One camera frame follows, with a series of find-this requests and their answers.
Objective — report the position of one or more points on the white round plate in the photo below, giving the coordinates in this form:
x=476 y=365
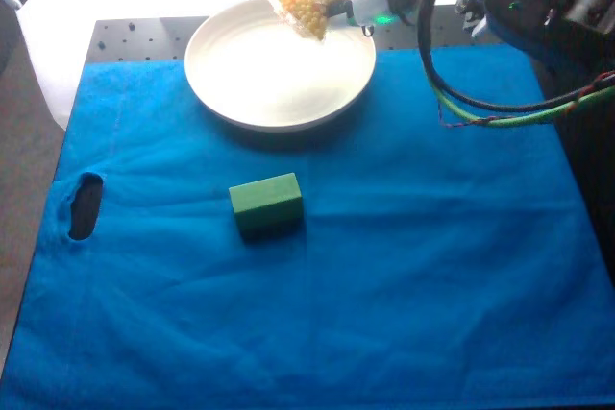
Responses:
x=278 y=79

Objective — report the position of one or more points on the green block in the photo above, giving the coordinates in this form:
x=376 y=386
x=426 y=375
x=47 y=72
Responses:
x=266 y=206

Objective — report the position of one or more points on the blue cloth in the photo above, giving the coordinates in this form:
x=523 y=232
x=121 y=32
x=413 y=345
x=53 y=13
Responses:
x=307 y=285

